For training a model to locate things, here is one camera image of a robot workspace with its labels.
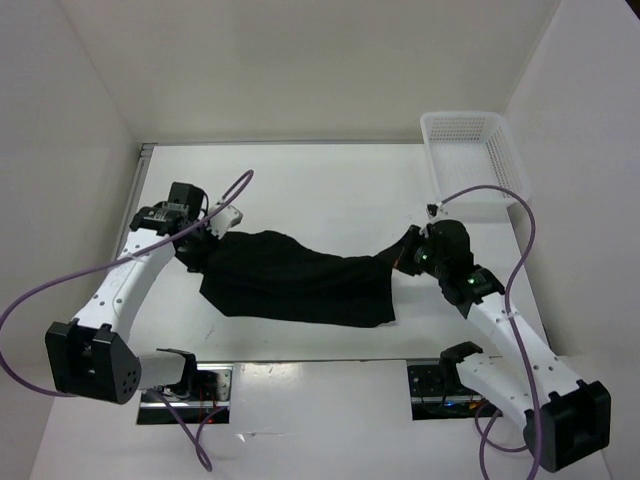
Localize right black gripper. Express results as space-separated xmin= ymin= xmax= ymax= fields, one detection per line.
xmin=378 ymin=224 xmax=448 ymax=279

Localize black shorts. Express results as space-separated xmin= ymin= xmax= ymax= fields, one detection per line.
xmin=200 ymin=230 xmax=396 ymax=329

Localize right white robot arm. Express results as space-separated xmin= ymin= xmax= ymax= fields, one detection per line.
xmin=393 ymin=219 xmax=611 ymax=472

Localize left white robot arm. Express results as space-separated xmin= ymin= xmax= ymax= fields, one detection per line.
xmin=45 ymin=182 xmax=216 ymax=404

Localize white perforated plastic basket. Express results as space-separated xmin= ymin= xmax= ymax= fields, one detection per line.
xmin=420 ymin=111 xmax=531 ymax=201

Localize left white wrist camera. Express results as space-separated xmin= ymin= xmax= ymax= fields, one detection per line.
xmin=206 ymin=203 xmax=243 ymax=239

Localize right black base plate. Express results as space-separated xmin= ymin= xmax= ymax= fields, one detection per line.
xmin=406 ymin=359 xmax=485 ymax=421

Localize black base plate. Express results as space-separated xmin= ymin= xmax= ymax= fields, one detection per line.
xmin=406 ymin=359 xmax=485 ymax=421
xmin=136 ymin=363 xmax=233 ymax=426

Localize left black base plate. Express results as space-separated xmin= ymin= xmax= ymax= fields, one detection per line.
xmin=136 ymin=363 xmax=233 ymax=426

